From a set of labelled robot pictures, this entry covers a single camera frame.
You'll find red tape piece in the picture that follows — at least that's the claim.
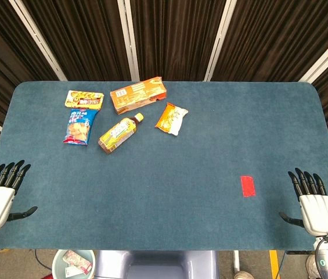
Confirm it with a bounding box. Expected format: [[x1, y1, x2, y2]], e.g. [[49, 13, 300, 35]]
[[240, 175, 257, 198]]

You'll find green bin with trash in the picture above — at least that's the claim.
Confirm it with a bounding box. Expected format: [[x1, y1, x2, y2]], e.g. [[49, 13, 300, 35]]
[[51, 249, 96, 279]]

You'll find yellow snack box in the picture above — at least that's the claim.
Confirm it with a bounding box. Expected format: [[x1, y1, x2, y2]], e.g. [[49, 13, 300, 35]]
[[64, 90, 106, 110]]

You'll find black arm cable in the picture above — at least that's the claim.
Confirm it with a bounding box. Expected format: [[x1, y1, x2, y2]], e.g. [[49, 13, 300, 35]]
[[313, 235, 328, 279]]

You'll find pink white wrapper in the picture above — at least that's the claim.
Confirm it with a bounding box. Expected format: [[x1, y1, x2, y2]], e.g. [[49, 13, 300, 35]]
[[62, 250, 93, 276]]

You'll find yellow label tea bottle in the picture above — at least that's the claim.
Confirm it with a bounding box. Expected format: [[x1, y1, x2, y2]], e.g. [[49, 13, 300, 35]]
[[98, 112, 145, 155]]

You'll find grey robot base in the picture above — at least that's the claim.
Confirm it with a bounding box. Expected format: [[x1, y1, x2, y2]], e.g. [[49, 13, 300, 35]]
[[93, 249, 220, 279]]

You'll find blue felt table cover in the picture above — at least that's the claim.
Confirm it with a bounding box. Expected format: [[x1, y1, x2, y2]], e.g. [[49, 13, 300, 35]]
[[0, 80, 328, 251]]

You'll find yellow pole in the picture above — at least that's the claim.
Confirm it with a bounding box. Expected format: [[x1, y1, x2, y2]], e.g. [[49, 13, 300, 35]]
[[269, 250, 280, 279]]

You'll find long orange carton box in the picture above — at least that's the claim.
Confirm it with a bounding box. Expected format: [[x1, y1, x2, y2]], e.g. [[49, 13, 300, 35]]
[[110, 76, 168, 115]]

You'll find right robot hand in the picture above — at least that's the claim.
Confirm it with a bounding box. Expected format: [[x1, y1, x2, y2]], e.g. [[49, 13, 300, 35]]
[[279, 167, 328, 241]]

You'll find orange white snack packet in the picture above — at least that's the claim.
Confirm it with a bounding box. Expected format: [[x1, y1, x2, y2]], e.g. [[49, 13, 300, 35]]
[[154, 102, 189, 137]]

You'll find white table leg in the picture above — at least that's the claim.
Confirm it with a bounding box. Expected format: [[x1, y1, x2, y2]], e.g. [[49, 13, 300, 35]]
[[232, 250, 241, 273]]

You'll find blue snack bag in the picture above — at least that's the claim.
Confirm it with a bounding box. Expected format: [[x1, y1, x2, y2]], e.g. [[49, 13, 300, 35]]
[[63, 108, 99, 146]]

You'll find white partition post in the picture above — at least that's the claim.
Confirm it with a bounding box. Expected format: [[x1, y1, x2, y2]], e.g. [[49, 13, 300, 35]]
[[116, 0, 140, 81], [299, 33, 328, 84], [203, 0, 237, 82], [8, 0, 67, 81]]

